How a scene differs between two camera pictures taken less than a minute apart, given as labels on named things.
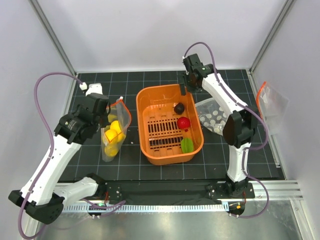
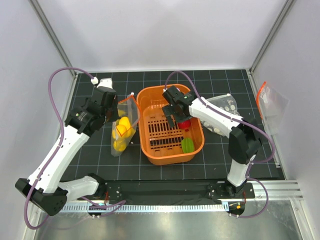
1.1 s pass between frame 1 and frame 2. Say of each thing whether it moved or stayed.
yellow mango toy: moved
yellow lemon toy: moved
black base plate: stayed
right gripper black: moved
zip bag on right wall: stayed
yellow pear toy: moved
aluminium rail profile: stayed
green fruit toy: stayed
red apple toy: stayed
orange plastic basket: stayed
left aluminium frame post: stayed
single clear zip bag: moved
